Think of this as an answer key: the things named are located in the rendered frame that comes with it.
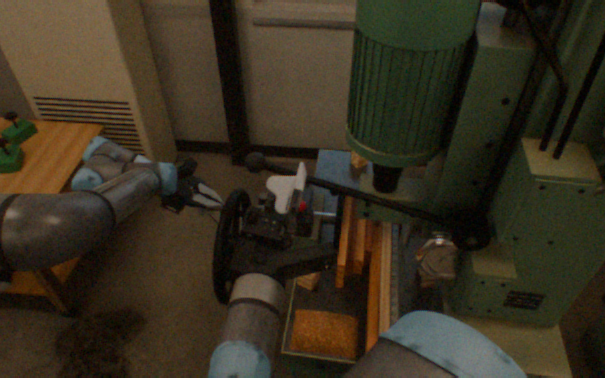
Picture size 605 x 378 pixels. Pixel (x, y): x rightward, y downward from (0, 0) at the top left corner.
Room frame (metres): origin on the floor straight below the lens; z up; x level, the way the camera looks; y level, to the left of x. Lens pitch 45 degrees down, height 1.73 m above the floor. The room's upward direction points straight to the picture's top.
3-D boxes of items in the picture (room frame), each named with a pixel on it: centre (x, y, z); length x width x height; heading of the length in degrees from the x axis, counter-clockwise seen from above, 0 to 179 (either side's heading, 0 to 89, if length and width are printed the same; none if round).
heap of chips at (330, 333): (0.44, -0.04, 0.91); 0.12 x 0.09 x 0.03; 82
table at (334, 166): (0.69, -0.06, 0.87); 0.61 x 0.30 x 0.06; 172
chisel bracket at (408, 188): (0.67, -0.19, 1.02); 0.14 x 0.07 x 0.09; 82
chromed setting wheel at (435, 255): (0.53, -0.28, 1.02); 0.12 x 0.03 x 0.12; 82
